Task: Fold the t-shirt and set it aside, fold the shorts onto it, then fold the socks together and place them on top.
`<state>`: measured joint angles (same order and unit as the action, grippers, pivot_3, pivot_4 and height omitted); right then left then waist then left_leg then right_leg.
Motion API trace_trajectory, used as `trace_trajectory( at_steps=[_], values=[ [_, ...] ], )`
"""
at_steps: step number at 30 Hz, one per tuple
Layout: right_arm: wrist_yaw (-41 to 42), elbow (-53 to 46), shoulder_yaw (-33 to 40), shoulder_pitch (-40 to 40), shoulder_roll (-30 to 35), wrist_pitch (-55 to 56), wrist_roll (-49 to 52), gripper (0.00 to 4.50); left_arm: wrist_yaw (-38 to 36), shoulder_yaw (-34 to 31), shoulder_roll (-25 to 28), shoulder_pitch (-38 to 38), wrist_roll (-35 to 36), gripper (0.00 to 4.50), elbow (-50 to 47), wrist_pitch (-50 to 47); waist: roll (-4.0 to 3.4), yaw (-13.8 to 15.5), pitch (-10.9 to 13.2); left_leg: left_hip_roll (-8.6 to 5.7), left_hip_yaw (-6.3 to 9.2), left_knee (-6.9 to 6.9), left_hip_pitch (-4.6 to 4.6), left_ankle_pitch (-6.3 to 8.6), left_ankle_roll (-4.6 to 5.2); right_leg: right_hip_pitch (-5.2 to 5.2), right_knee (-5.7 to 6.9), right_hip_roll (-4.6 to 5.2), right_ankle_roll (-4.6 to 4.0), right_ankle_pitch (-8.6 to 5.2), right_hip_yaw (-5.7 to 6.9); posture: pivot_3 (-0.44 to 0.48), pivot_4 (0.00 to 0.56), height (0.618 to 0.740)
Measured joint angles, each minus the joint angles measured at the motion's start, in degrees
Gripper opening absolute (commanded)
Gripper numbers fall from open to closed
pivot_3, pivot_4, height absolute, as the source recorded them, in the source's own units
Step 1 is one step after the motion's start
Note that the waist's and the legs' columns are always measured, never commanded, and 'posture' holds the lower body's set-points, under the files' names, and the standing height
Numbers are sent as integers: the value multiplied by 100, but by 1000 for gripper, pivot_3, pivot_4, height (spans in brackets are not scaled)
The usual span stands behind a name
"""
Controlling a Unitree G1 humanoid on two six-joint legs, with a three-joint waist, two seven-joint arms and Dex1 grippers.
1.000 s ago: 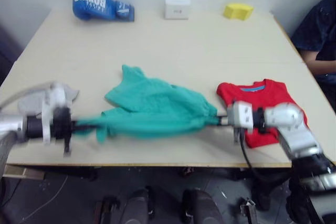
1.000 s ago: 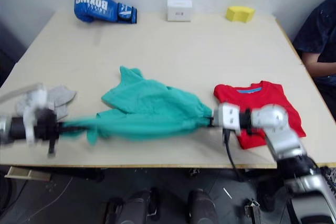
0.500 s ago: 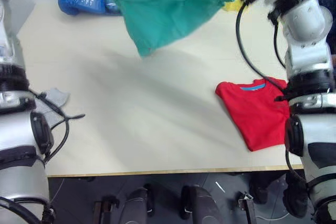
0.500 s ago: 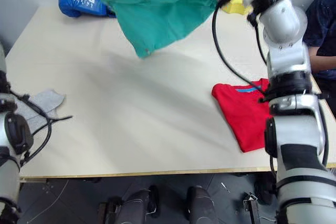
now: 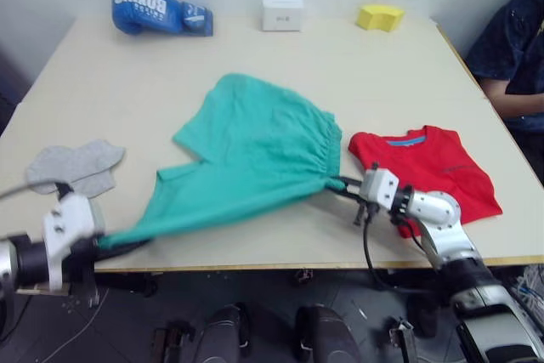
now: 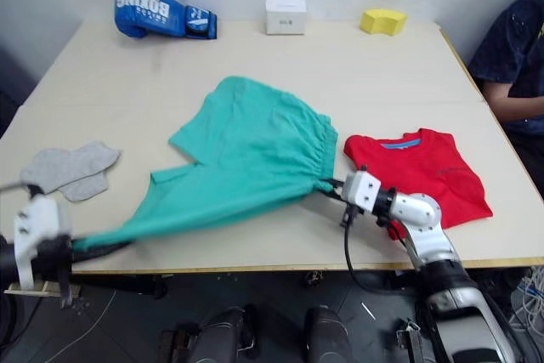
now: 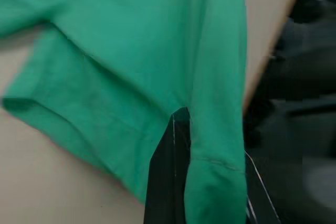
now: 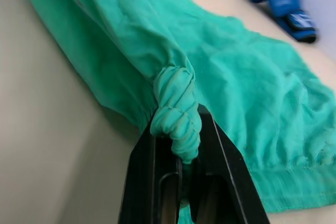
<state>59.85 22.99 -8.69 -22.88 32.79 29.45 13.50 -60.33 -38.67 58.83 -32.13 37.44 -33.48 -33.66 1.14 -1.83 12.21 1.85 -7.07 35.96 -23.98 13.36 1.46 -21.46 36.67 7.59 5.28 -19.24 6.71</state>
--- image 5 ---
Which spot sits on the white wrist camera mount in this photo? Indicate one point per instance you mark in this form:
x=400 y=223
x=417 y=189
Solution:
x=64 y=222
x=378 y=186

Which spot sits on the small white box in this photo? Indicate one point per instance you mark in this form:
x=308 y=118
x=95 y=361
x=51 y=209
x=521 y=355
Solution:
x=282 y=14

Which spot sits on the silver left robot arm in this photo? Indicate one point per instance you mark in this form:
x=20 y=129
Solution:
x=17 y=259

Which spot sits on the yellow foam block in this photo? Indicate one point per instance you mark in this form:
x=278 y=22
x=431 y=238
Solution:
x=378 y=18

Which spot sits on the metal bracket under table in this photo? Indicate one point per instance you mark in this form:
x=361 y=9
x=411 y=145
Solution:
x=401 y=337
x=172 y=342

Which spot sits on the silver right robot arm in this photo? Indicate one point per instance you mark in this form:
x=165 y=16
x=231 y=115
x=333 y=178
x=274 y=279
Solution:
x=450 y=227

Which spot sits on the green shorts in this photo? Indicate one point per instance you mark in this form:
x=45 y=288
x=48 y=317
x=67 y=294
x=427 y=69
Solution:
x=255 y=154

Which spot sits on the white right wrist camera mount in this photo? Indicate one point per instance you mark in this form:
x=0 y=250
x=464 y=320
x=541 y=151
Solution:
x=378 y=186

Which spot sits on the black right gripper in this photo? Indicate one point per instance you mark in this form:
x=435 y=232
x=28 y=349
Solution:
x=364 y=209

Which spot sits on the dark rounded shape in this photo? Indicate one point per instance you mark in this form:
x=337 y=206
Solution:
x=325 y=335
x=223 y=333

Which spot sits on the person's bare forearm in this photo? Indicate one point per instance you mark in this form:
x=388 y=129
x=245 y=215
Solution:
x=503 y=95

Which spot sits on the blue boxing glove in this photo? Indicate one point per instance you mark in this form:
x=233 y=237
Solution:
x=149 y=8

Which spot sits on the red t-shirt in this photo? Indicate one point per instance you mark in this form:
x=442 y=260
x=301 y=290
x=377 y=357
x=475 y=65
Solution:
x=442 y=163

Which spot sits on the grey sock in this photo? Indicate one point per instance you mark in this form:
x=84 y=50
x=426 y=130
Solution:
x=72 y=159
x=95 y=182

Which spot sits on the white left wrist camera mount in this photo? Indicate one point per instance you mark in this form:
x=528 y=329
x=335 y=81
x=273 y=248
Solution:
x=64 y=222

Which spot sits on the person in navy t-shirt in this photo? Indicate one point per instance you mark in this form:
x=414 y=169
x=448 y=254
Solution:
x=514 y=48

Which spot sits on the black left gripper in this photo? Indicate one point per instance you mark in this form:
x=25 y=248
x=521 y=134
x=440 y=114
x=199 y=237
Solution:
x=81 y=261

